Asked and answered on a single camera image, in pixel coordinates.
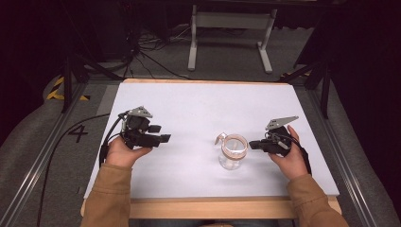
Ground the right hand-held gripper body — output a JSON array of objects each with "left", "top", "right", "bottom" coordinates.
[{"left": 260, "top": 115, "right": 300, "bottom": 158}]

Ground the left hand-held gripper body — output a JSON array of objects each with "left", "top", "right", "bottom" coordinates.
[{"left": 118, "top": 105, "right": 161, "bottom": 150}]

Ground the clear glass jar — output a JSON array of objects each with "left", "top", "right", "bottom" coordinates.
[{"left": 215, "top": 131, "right": 250, "bottom": 171}]

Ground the person's right hand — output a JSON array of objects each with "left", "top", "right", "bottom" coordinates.
[{"left": 268, "top": 125, "right": 310, "bottom": 181}]

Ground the person's left hand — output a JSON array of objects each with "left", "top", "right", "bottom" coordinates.
[{"left": 105, "top": 136, "right": 153, "bottom": 168}]

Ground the black tripod stand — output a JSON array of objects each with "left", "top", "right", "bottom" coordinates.
[
  {"left": 60, "top": 41, "right": 124, "bottom": 114},
  {"left": 277, "top": 60, "right": 332, "bottom": 119}
]

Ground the yellow black hazard tape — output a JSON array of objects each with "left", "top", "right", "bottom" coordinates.
[{"left": 45, "top": 76, "right": 91, "bottom": 102}]

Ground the white metal stand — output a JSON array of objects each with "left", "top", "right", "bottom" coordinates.
[{"left": 187, "top": 4, "right": 278, "bottom": 75}]

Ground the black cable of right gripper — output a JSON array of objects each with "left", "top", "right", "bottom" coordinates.
[{"left": 266, "top": 131, "right": 313, "bottom": 176}]

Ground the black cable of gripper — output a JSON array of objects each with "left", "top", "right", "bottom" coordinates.
[
  {"left": 266, "top": 131, "right": 313, "bottom": 176},
  {"left": 36, "top": 110, "right": 131, "bottom": 227}
]

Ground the aluminium floor rail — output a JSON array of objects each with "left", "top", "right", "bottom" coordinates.
[
  {"left": 0, "top": 82, "right": 88, "bottom": 227},
  {"left": 306, "top": 89, "right": 379, "bottom": 227}
]

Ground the bundle of black floor cables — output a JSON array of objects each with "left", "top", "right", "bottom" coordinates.
[{"left": 122, "top": 25, "right": 193, "bottom": 80}]

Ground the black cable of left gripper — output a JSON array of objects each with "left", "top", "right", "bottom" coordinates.
[{"left": 36, "top": 110, "right": 131, "bottom": 227}]

